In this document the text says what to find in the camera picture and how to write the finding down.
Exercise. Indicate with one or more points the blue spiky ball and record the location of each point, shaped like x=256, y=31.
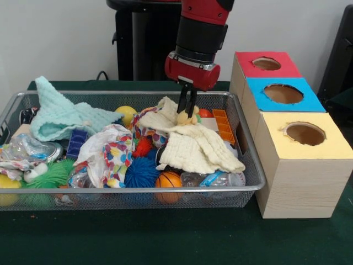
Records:
x=142, y=174

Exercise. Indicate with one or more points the cream quilted cloth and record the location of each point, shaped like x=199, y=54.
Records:
x=193, y=149

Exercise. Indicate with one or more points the green spiky ball with eyes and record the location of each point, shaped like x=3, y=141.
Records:
x=52, y=176

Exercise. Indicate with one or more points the dark green table cloth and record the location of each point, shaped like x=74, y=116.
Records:
x=165, y=237

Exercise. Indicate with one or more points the yellow ball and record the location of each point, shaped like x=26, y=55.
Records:
x=127, y=113

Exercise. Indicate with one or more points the black chair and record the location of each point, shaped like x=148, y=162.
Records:
x=339, y=55

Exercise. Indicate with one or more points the red ball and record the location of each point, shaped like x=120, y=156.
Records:
x=205, y=113

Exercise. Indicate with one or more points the large colourful dotted cloth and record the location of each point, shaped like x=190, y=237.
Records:
x=115, y=160

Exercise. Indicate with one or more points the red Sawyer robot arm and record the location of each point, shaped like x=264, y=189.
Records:
x=204, y=36

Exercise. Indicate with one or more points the orange toy basketball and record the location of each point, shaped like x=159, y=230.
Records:
x=166, y=180

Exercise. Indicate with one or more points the small colourful dotted cloth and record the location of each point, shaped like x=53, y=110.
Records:
x=160, y=139

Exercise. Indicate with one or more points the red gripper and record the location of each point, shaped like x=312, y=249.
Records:
x=193, y=76

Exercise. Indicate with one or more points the wooden box with three holes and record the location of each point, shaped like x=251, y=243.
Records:
x=303, y=187

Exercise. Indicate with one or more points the blue toy brick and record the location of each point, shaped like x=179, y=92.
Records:
x=77, y=143

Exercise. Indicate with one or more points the yellow plush duck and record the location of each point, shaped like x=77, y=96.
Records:
x=186, y=119

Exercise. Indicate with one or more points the mint quilted cloth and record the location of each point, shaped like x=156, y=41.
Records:
x=58, y=116

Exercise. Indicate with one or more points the orange toy brick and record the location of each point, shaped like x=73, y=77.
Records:
x=224, y=127

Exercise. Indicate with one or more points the clear mesh bin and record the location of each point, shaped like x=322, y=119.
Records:
x=138, y=198

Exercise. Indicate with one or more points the clear bottle with blue label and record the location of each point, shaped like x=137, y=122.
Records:
x=215, y=180

